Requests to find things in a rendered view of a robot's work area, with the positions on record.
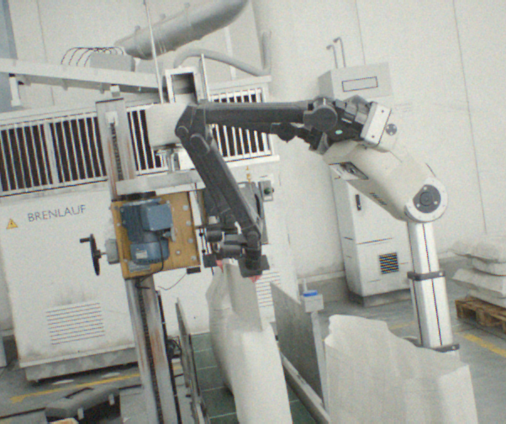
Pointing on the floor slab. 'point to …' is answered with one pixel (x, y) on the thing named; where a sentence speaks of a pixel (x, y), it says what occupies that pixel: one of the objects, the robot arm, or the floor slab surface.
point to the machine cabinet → (103, 227)
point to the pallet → (496, 315)
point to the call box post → (319, 358)
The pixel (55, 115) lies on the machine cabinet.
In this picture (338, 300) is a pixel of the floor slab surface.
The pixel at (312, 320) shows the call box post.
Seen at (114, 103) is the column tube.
